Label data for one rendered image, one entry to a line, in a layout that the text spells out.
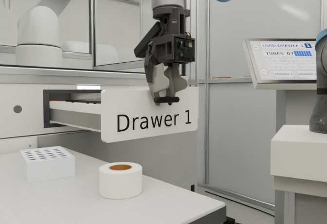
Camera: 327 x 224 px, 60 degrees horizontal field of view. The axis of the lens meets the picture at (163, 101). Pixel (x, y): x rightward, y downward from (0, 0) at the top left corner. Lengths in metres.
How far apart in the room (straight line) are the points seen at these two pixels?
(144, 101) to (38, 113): 0.36
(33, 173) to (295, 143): 0.49
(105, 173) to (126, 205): 0.06
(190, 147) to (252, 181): 1.32
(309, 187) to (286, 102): 0.91
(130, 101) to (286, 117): 1.03
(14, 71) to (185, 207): 0.61
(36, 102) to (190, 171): 0.74
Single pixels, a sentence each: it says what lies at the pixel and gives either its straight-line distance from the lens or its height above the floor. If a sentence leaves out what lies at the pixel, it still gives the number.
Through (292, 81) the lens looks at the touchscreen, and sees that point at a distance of 1.41.
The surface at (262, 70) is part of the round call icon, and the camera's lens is 1.41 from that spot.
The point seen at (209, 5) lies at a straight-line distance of 2.80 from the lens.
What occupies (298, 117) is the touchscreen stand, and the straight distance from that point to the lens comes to 1.54.
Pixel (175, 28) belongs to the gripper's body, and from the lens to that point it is 0.62.
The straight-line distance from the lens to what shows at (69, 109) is 0.78.
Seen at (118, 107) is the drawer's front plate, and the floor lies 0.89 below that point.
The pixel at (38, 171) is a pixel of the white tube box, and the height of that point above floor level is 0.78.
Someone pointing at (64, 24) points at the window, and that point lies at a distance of 0.96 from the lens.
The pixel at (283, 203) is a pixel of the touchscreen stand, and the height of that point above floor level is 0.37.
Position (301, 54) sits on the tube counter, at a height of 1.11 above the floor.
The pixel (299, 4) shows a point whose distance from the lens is 2.36.
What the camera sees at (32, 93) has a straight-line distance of 0.88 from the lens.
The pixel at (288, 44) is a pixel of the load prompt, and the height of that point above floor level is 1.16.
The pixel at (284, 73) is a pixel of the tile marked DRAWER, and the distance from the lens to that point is 1.43.
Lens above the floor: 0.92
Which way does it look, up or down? 2 degrees down
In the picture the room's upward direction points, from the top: straight up
